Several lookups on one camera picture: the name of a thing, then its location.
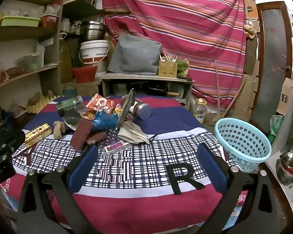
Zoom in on yellow egg tray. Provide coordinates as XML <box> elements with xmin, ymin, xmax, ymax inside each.
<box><xmin>27</xmin><ymin>95</ymin><xmax>61</xmax><ymax>114</ymax></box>

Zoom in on large maroon scrub pad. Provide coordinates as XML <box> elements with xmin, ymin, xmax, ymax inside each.
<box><xmin>70</xmin><ymin>119</ymin><xmax>94</xmax><ymax>150</ymax></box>

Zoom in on green bin with bag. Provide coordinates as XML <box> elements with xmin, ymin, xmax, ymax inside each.
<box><xmin>267</xmin><ymin>114</ymin><xmax>285</xmax><ymax>144</ymax></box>

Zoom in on light blue plastic basket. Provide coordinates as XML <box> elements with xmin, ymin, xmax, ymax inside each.
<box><xmin>214</xmin><ymin>118</ymin><xmax>272</xmax><ymax>173</ymax></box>

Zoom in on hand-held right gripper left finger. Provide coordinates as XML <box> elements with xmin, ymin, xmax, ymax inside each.
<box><xmin>17</xmin><ymin>145</ymin><xmax>99</xmax><ymax>234</ymax></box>

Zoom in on white plastic bucket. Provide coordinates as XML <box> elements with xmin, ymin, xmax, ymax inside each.
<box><xmin>79</xmin><ymin>40</ymin><xmax>110</xmax><ymax>66</ymax></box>

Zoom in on grey cushion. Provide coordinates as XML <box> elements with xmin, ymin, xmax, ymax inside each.
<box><xmin>107</xmin><ymin>33</ymin><xmax>162</xmax><ymax>75</ymax></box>

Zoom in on red plastic basin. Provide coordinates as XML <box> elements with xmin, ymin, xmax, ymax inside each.
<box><xmin>71</xmin><ymin>66</ymin><xmax>98</xmax><ymax>83</ymax></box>

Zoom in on clear plastic piece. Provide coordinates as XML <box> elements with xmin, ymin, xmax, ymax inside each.
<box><xmin>63</xmin><ymin>116</ymin><xmax>82</xmax><ymax>131</ymax></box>

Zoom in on steel thermos flask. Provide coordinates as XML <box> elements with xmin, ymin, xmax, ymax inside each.
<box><xmin>128</xmin><ymin>98</ymin><xmax>152</xmax><ymax>120</ymax></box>

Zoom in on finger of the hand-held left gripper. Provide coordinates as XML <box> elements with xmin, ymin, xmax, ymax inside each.
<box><xmin>0</xmin><ymin>127</ymin><xmax>26</xmax><ymax>161</ymax></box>

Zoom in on wooden stick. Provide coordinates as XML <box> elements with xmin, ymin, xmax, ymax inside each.
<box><xmin>222</xmin><ymin>78</ymin><xmax>247</xmax><ymax>117</ymax></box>

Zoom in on grey low shelf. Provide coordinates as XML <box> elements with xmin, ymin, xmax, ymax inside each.
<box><xmin>100</xmin><ymin>73</ymin><xmax>194</xmax><ymax>110</ymax></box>

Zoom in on green leafy vegetables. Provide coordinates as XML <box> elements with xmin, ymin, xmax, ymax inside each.
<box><xmin>177</xmin><ymin>58</ymin><xmax>189</xmax><ymax>77</ymax></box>

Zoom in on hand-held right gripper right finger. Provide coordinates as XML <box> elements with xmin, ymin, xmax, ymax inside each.
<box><xmin>195</xmin><ymin>143</ymin><xmax>277</xmax><ymax>234</ymax></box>

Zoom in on stacked steel pots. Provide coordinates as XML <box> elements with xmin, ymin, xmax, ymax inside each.
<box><xmin>80</xmin><ymin>21</ymin><xmax>107</xmax><ymax>42</ymax></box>

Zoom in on stack of cardboard pieces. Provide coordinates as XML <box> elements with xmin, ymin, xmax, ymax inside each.
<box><xmin>234</xmin><ymin>0</ymin><xmax>260</xmax><ymax>122</ymax></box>

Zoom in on grey door wooden frame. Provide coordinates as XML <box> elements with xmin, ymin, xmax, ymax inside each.
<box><xmin>249</xmin><ymin>1</ymin><xmax>293</xmax><ymax>137</ymax></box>

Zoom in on cardboard box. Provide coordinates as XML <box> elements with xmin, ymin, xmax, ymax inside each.
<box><xmin>276</xmin><ymin>78</ymin><xmax>293</xmax><ymax>116</ymax></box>

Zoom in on red snack wrapper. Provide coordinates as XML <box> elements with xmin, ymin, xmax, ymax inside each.
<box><xmin>85</xmin><ymin>93</ymin><xmax>114</xmax><ymax>114</ymax></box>

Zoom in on yellow crumpled cloth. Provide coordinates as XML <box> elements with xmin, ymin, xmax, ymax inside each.
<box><xmin>244</xmin><ymin>24</ymin><xmax>257</xmax><ymax>39</ymax></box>

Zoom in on orange snack wrapper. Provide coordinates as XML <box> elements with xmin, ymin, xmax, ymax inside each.
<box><xmin>82</xmin><ymin>110</ymin><xmax>96</xmax><ymax>120</ymax></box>

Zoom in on blue plastic bag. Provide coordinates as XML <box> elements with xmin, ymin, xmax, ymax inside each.
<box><xmin>91</xmin><ymin>111</ymin><xmax>119</xmax><ymax>131</ymax></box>

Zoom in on yellow cooking oil bottle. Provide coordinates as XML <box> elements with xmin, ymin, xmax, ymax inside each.
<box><xmin>195</xmin><ymin>98</ymin><xmax>208</xmax><ymax>124</ymax></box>

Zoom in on red striped hanging cloth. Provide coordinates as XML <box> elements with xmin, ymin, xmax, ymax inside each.
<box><xmin>102</xmin><ymin>0</ymin><xmax>247</xmax><ymax>109</ymax></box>

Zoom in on wooden shelf unit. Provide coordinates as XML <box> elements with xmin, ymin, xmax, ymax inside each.
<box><xmin>0</xmin><ymin>0</ymin><xmax>103</xmax><ymax>127</ymax></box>

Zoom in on steel bowl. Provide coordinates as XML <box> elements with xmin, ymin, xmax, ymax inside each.
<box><xmin>276</xmin><ymin>151</ymin><xmax>293</xmax><ymax>186</ymax></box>

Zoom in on small red basket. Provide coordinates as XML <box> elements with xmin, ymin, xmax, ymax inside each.
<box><xmin>40</xmin><ymin>15</ymin><xmax>59</xmax><ymax>28</ymax></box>

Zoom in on wooden utensil holder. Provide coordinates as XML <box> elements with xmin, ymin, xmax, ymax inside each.
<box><xmin>158</xmin><ymin>53</ymin><xmax>178</xmax><ymax>78</ymax></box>

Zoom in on striped checked blanket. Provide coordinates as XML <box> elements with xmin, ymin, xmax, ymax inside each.
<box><xmin>0</xmin><ymin>95</ymin><xmax>249</xmax><ymax>234</ymax></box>

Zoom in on black pan wooden handle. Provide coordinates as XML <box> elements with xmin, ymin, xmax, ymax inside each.
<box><xmin>146</xmin><ymin>85</ymin><xmax>180</xmax><ymax>98</ymax></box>

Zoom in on green packet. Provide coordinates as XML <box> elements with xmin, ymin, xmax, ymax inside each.
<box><xmin>56</xmin><ymin>96</ymin><xmax>84</xmax><ymax>116</ymax></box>

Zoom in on beige face mask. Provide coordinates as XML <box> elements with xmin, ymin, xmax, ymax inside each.
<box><xmin>118</xmin><ymin>121</ymin><xmax>157</xmax><ymax>145</ymax></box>

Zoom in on green plastic tray basket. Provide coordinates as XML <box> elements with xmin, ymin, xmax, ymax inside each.
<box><xmin>0</xmin><ymin>15</ymin><xmax>41</xmax><ymax>27</ymax></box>

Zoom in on brown crumpled paper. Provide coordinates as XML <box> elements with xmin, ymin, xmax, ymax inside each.
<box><xmin>53</xmin><ymin>121</ymin><xmax>67</xmax><ymax>139</ymax></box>

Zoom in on gold patterned box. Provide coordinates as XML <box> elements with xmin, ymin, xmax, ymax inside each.
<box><xmin>24</xmin><ymin>124</ymin><xmax>52</xmax><ymax>148</ymax></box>

